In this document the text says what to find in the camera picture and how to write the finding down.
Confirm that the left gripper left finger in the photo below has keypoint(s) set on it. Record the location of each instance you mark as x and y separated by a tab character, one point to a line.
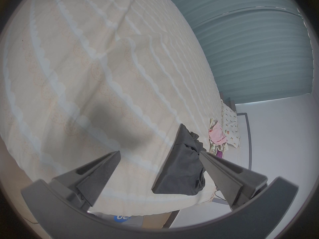
87	183

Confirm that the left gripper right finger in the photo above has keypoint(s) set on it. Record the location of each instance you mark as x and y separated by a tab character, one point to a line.
231	183

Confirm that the black T-shirt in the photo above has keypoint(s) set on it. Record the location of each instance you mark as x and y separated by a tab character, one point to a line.
179	173

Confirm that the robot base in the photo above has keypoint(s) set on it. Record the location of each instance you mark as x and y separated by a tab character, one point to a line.
122	218

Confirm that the bed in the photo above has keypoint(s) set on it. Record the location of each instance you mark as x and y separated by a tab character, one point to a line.
87	71

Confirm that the purple garment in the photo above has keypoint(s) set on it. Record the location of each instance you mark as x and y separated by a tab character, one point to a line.
219	153

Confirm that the white printed garment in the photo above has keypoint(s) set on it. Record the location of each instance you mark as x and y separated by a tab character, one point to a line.
213	148

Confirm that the pink garment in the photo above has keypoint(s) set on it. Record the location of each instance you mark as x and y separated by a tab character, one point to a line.
216	134

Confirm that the white printed pillow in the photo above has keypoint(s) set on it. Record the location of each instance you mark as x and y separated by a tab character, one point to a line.
230	123

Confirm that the grey bedside table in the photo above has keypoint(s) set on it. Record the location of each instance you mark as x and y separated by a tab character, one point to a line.
229	102

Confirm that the blue-green curtain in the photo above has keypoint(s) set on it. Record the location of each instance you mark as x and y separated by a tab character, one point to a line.
249	53

